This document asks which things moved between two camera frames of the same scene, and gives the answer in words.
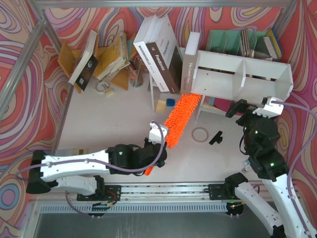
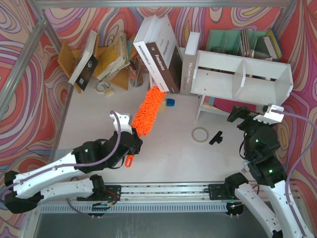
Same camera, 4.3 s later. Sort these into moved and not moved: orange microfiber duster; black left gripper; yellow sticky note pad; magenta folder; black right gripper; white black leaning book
Moved: black left gripper; orange microfiber duster
Not moved: magenta folder; black right gripper; white black leaning book; yellow sticky note pad
